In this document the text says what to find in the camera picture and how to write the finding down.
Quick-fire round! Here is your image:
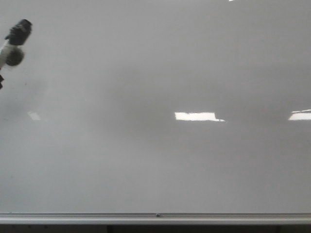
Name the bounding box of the white glossy whiteboard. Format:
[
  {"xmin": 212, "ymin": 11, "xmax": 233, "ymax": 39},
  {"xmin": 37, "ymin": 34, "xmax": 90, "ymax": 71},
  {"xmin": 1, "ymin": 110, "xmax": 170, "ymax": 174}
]
[{"xmin": 0, "ymin": 0, "xmax": 311, "ymax": 213}]

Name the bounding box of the aluminium whiteboard tray rail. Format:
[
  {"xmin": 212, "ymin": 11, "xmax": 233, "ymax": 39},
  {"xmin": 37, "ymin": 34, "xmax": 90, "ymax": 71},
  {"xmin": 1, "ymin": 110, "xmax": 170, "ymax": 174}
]
[{"xmin": 0, "ymin": 213, "xmax": 311, "ymax": 225}]

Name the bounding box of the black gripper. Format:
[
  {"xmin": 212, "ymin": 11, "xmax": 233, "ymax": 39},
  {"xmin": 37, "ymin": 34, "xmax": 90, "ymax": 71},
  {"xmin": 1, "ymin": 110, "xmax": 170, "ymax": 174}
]
[{"xmin": 4, "ymin": 19, "xmax": 33, "ymax": 46}]

